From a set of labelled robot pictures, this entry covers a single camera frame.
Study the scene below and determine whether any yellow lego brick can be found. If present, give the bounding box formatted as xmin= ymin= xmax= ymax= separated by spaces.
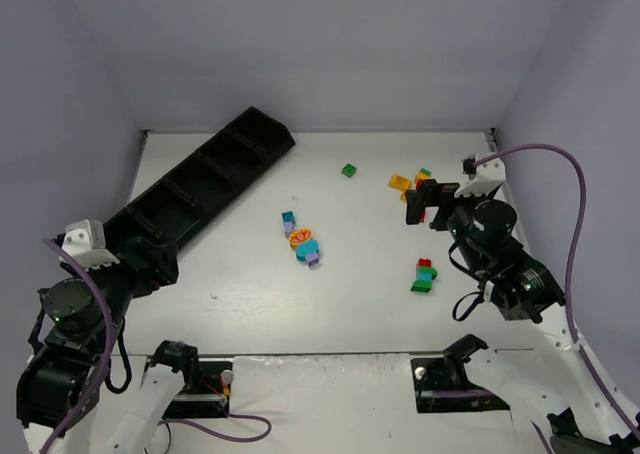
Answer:
xmin=388 ymin=175 xmax=412 ymax=192

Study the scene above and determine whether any small green lego cube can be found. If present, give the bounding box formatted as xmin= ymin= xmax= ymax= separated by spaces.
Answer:
xmin=342 ymin=163 xmax=357 ymax=178

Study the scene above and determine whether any teal lego cube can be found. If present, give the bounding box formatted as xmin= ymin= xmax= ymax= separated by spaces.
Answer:
xmin=281 ymin=211 xmax=296 ymax=225

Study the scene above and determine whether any small purple lego brick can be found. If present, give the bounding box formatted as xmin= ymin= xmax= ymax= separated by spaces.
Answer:
xmin=284 ymin=221 xmax=296 ymax=239

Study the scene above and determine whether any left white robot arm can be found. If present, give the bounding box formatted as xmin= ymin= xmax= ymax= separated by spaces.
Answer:
xmin=17 ymin=238 xmax=200 ymax=453

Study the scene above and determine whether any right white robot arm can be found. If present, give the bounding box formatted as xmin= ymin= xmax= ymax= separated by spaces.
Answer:
xmin=406 ymin=179 xmax=639 ymax=453

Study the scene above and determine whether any red yellow green lego stack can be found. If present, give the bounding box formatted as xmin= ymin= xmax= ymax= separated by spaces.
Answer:
xmin=414 ymin=168 xmax=431 ymax=186

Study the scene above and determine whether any teal curved lego piece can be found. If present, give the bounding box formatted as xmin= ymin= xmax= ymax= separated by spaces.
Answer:
xmin=416 ymin=266 xmax=438 ymax=282

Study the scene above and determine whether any green flat lego brick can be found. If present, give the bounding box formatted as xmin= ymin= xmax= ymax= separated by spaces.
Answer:
xmin=410 ymin=280 xmax=433 ymax=293

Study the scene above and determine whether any lavender lego brick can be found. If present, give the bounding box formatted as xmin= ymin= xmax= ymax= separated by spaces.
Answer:
xmin=305 ymin=251 xmax=320 ymax=268

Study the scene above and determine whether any black sectioned sorting tray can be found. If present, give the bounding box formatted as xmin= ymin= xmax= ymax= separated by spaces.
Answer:
xmin=104 ymin=107 xmax=295 ymax=255

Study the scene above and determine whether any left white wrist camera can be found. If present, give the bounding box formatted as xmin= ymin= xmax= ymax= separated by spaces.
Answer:
xmin=62 ymin=219 xmax=120 ymax=270

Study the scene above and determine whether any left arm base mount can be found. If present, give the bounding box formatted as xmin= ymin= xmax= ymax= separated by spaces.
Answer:
xmin=163 ymin=357 xmax=234 ymax=419

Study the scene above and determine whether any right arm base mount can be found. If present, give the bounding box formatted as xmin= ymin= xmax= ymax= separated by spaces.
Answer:
xmin=410 ymin=357 xmax=510 ymax=414

